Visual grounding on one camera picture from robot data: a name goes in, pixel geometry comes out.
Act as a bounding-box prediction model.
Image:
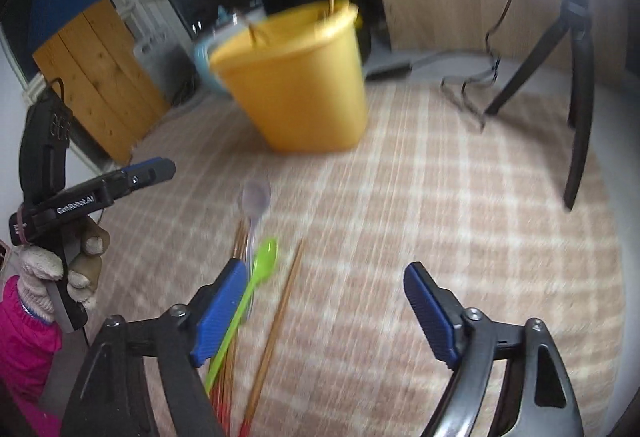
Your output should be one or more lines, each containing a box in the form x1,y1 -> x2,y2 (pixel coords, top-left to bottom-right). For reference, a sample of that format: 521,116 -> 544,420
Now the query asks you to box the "pine wood plank board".
32,0 -> 169,164

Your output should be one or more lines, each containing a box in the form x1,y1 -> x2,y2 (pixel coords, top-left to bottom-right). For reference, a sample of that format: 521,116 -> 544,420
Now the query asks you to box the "left gloved hand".
16,217 -> 111,325

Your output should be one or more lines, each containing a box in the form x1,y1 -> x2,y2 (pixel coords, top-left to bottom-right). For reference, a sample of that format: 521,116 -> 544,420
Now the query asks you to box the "clear plastic spoon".
240,180 -> 271,272

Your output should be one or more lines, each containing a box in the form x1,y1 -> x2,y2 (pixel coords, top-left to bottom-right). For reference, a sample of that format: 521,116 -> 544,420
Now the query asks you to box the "grey cutting board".
134,29 -> 176,101

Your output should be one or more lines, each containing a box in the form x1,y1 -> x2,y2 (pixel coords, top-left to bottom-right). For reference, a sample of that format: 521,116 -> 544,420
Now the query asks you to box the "white blue electric kettle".
192,12 -> 246,96

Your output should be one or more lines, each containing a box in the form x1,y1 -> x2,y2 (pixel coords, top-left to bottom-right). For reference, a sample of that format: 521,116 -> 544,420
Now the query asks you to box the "pink sleeve forearm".
1,275 -> 62,436

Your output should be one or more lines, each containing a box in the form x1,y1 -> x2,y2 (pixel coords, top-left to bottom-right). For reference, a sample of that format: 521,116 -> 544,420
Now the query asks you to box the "yellow plastic bin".
209,0 -> 368,153

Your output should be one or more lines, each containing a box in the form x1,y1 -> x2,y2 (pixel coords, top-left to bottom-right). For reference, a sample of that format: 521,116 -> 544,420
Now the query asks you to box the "ring light black cable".
366,0 -> 528,133

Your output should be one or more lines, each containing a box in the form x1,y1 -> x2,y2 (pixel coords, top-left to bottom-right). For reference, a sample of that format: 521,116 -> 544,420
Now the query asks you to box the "black tripod stand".
484,0 -> 596,211

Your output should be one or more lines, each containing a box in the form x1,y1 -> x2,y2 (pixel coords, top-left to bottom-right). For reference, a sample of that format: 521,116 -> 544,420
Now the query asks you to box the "plaid tablecloth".
89,84 -> 624,436

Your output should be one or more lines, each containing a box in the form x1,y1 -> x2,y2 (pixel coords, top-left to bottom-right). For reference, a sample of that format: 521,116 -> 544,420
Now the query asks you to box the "green plastic spoon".
204,238 -> 278,395

